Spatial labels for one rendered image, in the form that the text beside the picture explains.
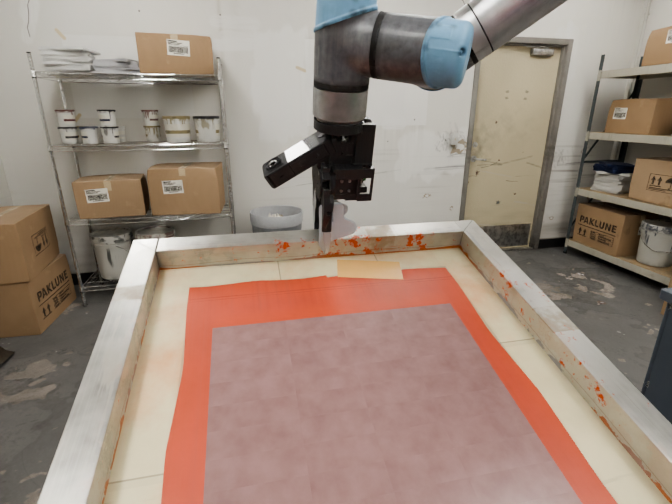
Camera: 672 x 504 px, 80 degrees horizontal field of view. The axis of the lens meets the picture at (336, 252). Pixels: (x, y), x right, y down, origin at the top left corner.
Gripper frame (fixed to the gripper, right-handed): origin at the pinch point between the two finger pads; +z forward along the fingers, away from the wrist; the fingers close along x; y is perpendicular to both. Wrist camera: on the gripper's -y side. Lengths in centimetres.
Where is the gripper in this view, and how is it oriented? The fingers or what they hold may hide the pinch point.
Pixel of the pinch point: (319, 239)
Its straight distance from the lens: 67.9
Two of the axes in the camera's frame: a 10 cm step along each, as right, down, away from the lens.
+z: -0.6, 8.3, 5.6
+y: 9.8, -0.7, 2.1
